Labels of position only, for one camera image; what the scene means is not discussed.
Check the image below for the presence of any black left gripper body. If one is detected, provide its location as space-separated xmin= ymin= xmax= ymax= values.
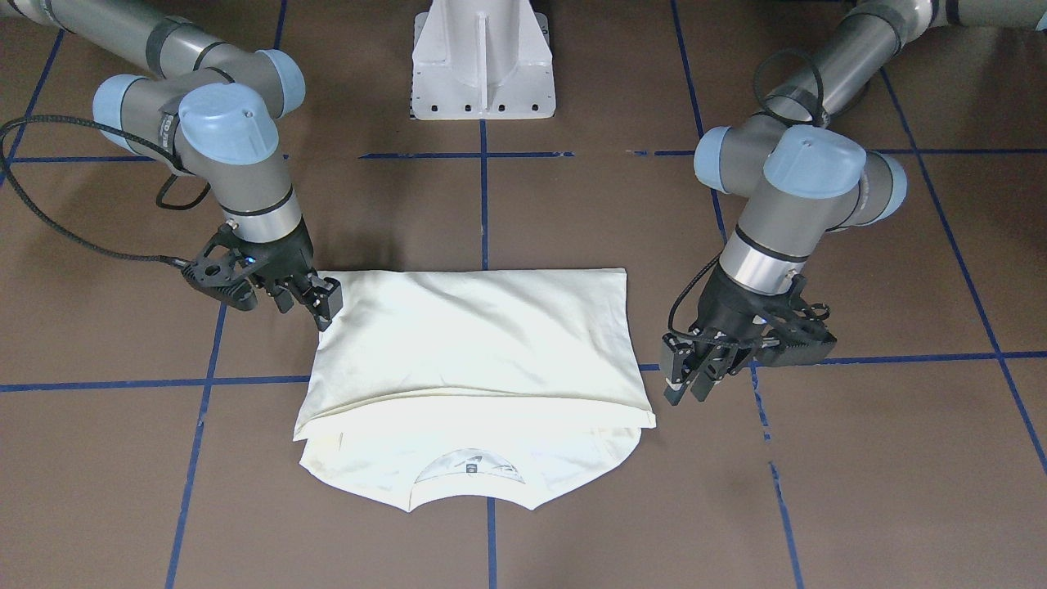
xmin=691 ymin=263 xmax=773 ymax=368

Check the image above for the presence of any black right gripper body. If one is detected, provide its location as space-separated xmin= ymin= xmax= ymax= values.
xmin=221 ymin=218 xmax=318 ymax=297

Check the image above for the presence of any cream long-sleeve cat shirt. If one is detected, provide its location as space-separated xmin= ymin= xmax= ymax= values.
xmin=293 ymin=268 xmax=658 ymax=512

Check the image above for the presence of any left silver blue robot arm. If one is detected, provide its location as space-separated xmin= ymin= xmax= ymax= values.
xmin=659 ymin=1 xmax=1045 ymax=406

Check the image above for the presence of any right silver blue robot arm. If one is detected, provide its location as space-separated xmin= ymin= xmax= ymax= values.
xmin=2 ymin=1 xmax=343 ymax=330

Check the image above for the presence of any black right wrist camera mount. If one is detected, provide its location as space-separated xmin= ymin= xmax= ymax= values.
xmin=180 ymin=224 xmax=258 ymax=312

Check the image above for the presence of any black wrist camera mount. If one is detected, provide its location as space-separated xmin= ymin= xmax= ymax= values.
xmin=180 ymin=224 xmax=258 ymax=312
xmin=756 ymin=273 xmax=837 ymax=366

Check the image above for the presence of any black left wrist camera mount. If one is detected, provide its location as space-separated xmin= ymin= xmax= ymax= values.
xmin=756 ymin=273 xmax=837 ymax=366

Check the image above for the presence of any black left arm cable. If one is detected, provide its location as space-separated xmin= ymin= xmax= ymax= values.
xmin=667 ymin=47 xmax=831 ymax=348

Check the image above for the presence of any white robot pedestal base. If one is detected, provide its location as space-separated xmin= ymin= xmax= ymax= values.
xmin=409 ymin=1 xmax=557 ymax=122

